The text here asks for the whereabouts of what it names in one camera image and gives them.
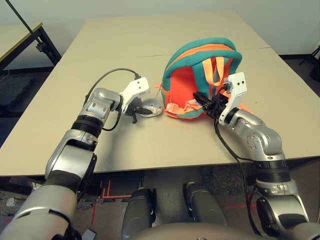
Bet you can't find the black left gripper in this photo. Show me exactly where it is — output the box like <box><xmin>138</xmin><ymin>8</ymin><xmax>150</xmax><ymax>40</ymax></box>
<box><xmin>123</xmin><ymin>95</ymin><xmax>157</xmax><ymax>125</ymax></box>

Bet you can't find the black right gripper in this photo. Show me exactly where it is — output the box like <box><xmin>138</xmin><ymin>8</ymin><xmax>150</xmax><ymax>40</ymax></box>
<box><xmin>192</xmin><ymin>91</ymin><xmax>230</xmax><ymax>121</ymax></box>

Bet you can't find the grey plush fish keychain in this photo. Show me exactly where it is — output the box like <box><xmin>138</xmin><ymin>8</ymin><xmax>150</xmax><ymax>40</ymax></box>
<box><xmin>139</xmin><ymin>97</ymin><xmax>165</xmax><ymax>119</ymax></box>

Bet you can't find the teal and orange backpack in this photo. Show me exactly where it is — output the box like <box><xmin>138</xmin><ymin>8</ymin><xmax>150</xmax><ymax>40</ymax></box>
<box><xmin>153</xmin><ymin>37</ymin><xmax>254</xmax><ymax>121</ymax></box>

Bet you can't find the grey robot left leg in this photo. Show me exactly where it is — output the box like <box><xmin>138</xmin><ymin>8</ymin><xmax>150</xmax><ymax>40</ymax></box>
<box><xmin>121</xmin><ymin>188</ymin><xmax>155</xmax><ymax>240</ymax></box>

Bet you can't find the grey robot leg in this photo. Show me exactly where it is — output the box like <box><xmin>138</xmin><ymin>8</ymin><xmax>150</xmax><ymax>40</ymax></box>
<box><xmin>121</xmin><ymin>188</ymin><xmax>155</xmax><ymax>240</ymax></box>
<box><xmin>181</xmin><ymin>181</ymin><xmax>228</xmax><ymax>229</ymax></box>

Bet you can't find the grey robot right leg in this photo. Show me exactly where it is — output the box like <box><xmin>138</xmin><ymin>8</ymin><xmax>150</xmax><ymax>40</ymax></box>
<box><xmin>181</xmin><ymin>181</ymin><xmax>228</xmax><ymax>229</ymax></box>

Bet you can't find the black tripod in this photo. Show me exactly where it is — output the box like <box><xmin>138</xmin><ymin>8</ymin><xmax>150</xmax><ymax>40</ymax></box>
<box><xmin>298</xmin><ymin>44</ymin><xmax>320</xmax><ymax>83</ymax></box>

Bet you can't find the grey robot torso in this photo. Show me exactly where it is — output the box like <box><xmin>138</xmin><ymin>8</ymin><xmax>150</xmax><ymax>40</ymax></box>
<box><xmin>131</xmin><ymin>221</ymin><xmax>252</xmax><ymax>240</ymax></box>

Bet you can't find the black floor mat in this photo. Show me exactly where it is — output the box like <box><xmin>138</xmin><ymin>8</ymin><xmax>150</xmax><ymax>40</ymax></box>
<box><xmin>0</xmin><ymin>74</ymin><xmax>35</xmax><ymax>114</ymax></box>

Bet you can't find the grey foot pedal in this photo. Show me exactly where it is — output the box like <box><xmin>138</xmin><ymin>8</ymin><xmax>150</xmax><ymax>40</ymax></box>
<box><xmin>81</xmin><ymin>228</ymin><xmax>98</xmax><ymax>240</ymax></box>

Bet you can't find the black framed side table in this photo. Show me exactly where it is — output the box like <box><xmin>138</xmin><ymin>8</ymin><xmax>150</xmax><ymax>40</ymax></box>
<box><xmin>0</xmin><ymin>21</ymin><xmax>63</xmax><ymax>74</ymax></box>

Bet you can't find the black slanted pole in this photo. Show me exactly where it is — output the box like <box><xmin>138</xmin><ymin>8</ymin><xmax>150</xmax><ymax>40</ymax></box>
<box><xmin>8</xmin><ymin>0</ymin><xmax>35</xmax><ymax>35</ymax></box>

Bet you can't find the grey cylinder floor object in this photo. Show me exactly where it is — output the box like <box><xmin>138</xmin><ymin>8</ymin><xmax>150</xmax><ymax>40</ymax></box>
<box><xmin>5</xmin><ymin>196</ymin><xmax>26</xmax><ymax>209</ymax></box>

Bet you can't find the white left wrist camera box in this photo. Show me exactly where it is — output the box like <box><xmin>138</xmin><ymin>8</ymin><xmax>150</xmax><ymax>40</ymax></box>
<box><xmin>119</xmin><ymin>76</ymin><xmax>151</xmax><ymax>114</ymax></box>

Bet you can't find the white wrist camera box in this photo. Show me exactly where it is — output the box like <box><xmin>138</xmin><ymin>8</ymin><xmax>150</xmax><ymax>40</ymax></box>
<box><xmin>218</xmin><ymin>71</ymin><xmax>248</xmax><ymax>126</ymax></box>
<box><xmin>119</xmin><ymin>76</ymin><xmax>151</xmax><ymax>114</ymax></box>

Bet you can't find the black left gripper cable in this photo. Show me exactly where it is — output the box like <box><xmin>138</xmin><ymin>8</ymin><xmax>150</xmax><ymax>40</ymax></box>
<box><xmin>101</xmin><ymin>110</ymin><xmax>121</xmax><ymax>133</ymax></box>

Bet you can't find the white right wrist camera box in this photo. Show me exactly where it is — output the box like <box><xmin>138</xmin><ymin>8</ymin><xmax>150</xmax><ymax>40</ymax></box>
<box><xmin>218</xmin><ymin>71</ymin><xmax>248</xmax><ymax>126</ymax></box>

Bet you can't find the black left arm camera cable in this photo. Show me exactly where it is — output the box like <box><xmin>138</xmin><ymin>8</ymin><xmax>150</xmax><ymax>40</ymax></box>
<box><xmin>76</xmin><ymin>67</ymin><xmax>143</xmax><ymax>202</ymax></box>

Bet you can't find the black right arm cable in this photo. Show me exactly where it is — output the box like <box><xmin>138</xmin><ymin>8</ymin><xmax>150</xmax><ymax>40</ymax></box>
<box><xmin>213</xmin><ymin>82</ymin><xmax>263</xmax><ymax>237</ymax></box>

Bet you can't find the black table frame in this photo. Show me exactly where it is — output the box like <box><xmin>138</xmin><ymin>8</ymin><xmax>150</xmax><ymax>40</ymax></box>
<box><xmin>0</xmin><ymin>156</ymin><xmax>320</xmax><ymax>195</ymax></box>

